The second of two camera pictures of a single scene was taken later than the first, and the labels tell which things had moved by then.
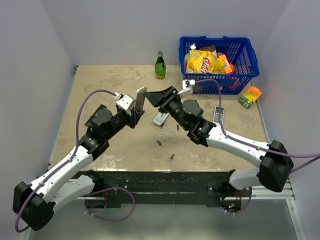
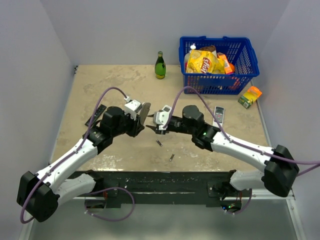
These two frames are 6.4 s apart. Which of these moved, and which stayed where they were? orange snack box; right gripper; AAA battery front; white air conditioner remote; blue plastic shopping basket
Moved: white air conditioner remote; right gripper
Stayed: orange snack box; blue plastic shopping basket; AAA battery front
